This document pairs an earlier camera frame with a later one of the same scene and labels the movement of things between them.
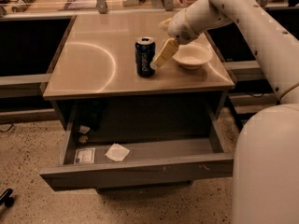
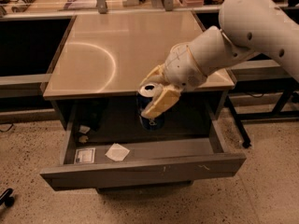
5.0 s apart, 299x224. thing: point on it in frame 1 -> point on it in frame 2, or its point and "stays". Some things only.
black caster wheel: x=6 y=199 stays
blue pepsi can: x=145 y=53 -> x=144 y=96
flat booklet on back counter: x=80 y=4 stays
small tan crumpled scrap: x=83 y=139 stays
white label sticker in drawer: x=84 y=156 stays
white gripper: x=178 y=27 -> x=181 y=66
